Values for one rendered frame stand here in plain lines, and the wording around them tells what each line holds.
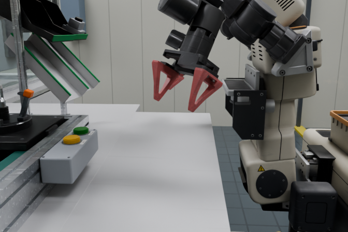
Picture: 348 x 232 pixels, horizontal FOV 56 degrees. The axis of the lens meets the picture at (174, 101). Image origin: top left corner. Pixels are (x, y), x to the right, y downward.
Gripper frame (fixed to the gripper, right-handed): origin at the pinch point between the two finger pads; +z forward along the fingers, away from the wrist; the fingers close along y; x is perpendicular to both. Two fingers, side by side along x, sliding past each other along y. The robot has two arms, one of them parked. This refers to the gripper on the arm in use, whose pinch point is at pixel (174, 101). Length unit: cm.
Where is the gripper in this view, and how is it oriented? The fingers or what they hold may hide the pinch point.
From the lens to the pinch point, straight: 62.9
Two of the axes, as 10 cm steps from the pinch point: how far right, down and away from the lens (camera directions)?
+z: -3.8, 9.2, -1.0
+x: 6.2, 3.3, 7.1
